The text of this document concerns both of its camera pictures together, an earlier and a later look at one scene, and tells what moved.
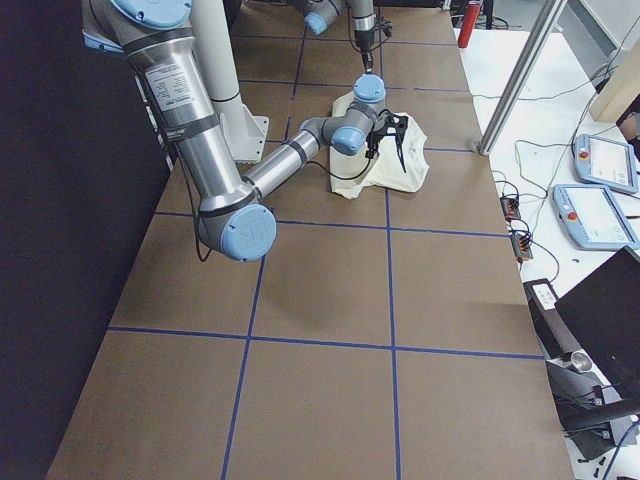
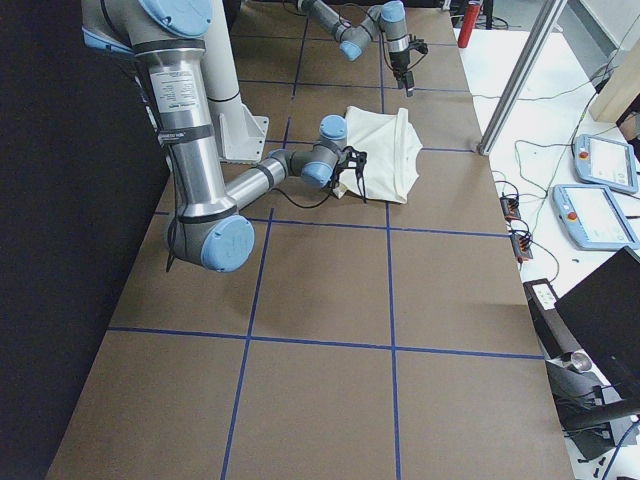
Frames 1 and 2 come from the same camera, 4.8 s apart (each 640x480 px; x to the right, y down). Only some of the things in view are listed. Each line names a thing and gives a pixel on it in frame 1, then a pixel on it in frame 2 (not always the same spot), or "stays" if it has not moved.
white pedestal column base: x=212 y=38 stays
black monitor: x=604 y=312 stays
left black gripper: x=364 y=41 -> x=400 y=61
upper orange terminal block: x=511 y=207 stays
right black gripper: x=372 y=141 -> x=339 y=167
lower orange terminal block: x=522 y=246 stays
